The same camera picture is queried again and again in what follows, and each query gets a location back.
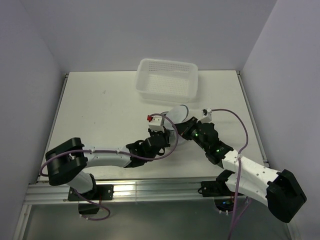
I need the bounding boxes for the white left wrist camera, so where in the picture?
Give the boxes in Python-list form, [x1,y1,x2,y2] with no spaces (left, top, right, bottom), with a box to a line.
[147,115,165,133]

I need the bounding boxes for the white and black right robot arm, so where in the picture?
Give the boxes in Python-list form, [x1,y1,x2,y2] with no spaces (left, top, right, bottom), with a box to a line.
[176,117,307,223]

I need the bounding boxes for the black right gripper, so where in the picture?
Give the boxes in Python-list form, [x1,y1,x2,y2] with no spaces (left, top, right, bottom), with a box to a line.
[172,116,209,152]

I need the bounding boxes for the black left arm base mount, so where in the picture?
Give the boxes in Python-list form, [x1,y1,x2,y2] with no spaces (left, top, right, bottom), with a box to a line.
[67,184,114,202]

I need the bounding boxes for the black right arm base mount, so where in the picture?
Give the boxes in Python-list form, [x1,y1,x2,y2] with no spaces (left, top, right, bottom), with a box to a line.
[197,180,235,198]

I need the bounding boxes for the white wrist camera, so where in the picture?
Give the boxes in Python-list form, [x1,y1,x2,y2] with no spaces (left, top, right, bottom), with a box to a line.
[147,115,165,133]
[199,108,212,124]

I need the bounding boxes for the white perforated plastic basket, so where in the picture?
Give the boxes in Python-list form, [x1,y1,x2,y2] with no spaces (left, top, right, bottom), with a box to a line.
[134,58,199,103]

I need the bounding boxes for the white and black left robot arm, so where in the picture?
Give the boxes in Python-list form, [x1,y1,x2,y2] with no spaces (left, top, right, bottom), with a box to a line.
[39,129,170,200]

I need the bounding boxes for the aluminium extrusion rail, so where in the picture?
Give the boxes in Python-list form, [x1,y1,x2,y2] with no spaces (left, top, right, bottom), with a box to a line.
[23,177,216,205]

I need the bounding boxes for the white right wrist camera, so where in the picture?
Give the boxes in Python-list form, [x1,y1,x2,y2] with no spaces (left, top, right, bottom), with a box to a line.
[199,108,212,124]

